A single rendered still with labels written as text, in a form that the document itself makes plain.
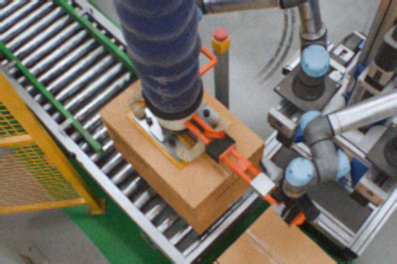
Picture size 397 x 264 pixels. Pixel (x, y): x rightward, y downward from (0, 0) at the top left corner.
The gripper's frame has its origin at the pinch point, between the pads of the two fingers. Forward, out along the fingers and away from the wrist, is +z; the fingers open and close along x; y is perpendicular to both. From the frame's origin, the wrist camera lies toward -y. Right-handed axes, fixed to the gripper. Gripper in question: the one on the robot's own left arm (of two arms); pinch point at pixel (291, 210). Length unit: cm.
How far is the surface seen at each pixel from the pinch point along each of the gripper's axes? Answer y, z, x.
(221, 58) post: 81, 33, -43
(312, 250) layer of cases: -13, 67, -13
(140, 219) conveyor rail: 56, 62, 36
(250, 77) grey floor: 101, 122, -90
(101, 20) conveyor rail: 168, 62, -27
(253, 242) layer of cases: 10, 67, 4
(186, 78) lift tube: 50, -30, 1
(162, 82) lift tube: 54, -32, 8
